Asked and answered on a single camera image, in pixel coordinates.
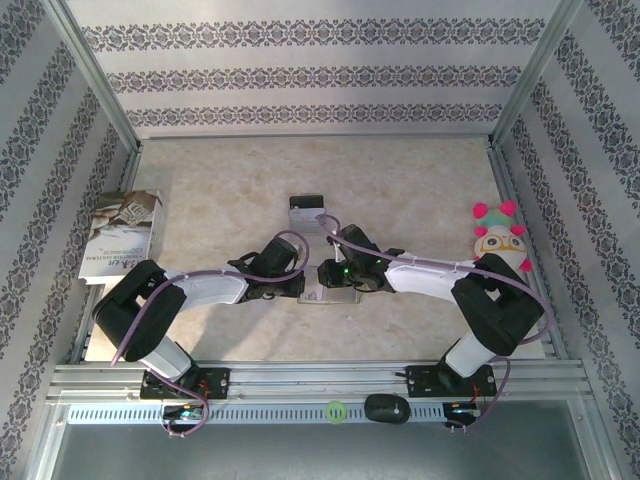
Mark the clear acrylic card stand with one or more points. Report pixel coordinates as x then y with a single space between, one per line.
295 230

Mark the silver credit card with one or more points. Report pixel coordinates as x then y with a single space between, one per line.
302 220

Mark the black credit card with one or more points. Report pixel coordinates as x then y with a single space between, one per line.
307 202

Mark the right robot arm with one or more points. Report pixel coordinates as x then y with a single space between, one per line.
500 310

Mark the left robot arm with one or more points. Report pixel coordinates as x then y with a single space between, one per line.
135 320

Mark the black computer mouse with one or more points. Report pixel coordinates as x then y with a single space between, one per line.
385 409

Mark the plush toy with glasses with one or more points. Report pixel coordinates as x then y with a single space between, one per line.
500 245

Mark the small circuit board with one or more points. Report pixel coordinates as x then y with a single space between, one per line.
187 413
462 410

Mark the white paperback book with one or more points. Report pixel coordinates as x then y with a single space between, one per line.
120 235

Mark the grey metal shelf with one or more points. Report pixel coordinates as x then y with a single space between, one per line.
300 455

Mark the aluminium mounting rail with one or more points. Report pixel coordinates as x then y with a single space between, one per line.
310 372

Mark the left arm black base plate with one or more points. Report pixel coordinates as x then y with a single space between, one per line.
220 382

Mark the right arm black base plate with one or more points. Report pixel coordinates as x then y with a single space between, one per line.
420 385

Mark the aluminium back rail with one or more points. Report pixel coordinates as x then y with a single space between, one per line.
315 136

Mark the aluminium side rail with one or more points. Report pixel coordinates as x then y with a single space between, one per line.
132 167
500 165

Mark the aluminium frame post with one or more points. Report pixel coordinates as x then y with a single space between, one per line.
90 70
537 70

